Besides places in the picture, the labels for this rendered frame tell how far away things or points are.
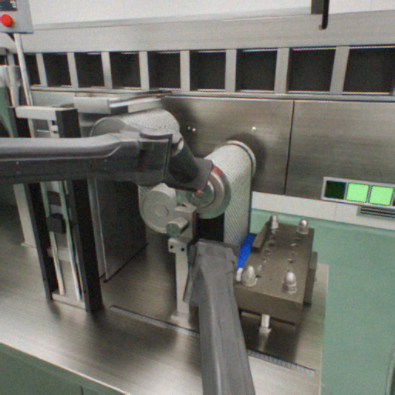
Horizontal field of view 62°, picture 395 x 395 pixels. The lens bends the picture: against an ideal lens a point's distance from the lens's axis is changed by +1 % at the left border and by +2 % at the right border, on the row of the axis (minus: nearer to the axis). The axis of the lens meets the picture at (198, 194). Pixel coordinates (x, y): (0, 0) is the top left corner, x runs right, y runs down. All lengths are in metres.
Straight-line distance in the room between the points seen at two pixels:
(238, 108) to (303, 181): 0.30
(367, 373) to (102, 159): 1.95
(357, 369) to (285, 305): 1.40
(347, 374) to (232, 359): 1.75
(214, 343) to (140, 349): 0.46
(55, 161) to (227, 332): 0.30
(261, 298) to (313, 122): 0.52
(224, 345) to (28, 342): 0.63
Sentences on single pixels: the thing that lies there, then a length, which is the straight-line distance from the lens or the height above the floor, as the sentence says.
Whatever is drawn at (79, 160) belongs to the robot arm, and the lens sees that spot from 0.45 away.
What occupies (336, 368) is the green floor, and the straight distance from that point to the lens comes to 2.15.
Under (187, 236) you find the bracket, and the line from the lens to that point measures 0.81.
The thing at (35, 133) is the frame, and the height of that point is 1.38.
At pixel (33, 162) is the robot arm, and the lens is 0.43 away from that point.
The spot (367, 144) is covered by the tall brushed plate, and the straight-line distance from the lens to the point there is 1.03.
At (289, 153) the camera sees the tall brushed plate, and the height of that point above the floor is 1.28.
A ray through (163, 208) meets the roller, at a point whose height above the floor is 1.19.
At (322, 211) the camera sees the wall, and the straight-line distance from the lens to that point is 3.61.
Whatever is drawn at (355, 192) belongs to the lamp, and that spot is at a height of 1.19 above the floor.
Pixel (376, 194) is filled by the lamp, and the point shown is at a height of 1.19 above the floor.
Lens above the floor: 1.52
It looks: 21 degrees down
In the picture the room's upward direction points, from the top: straight up
